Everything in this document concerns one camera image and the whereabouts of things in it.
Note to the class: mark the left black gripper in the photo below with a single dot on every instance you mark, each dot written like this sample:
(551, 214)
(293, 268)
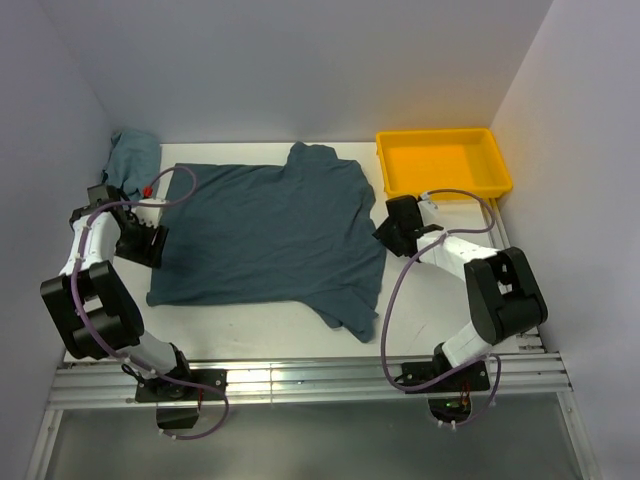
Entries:
(150, 254)

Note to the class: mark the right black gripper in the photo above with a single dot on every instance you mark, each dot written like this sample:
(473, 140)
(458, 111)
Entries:
(384, 232)

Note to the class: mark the dark teal t-shirt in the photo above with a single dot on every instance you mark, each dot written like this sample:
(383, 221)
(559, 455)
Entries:
(301, 231)

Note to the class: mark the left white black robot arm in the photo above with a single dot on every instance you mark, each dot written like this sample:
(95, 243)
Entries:
(92, 309)

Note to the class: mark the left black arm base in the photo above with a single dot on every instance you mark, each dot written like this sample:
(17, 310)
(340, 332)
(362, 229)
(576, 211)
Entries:
(178, 407)

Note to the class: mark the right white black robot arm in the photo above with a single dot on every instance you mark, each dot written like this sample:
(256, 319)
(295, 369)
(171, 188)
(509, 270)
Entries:
(503, 295)

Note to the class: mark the yellow plastic tray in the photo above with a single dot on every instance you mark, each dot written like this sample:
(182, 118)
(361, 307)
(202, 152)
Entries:
(417, 161)

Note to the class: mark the light blue crumpled t-shirt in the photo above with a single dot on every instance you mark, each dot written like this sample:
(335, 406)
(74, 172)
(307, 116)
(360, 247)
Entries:
(134, 162)

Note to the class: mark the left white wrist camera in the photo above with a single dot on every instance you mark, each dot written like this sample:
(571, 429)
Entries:
(150, 213)

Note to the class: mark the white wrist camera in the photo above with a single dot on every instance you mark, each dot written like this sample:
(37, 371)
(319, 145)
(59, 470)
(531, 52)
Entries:
(150, 213)
(429, 210)

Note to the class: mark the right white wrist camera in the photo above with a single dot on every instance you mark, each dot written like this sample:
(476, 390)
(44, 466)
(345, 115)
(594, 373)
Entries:
(429, 210)

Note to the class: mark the aluminium front rail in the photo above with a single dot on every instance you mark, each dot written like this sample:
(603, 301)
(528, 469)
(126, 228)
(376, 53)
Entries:
(103, 385)

